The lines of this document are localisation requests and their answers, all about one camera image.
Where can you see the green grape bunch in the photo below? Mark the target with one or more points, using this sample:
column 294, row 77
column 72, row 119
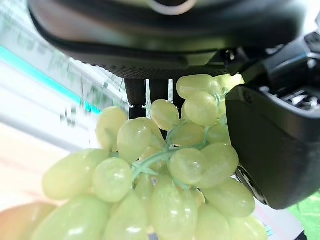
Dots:
column 160, row 172

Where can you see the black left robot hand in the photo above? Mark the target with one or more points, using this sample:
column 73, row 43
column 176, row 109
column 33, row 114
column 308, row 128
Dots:
column 155, row 42

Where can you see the orange round fruit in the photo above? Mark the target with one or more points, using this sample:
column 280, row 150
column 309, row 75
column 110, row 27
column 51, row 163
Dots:
column 17, row 220

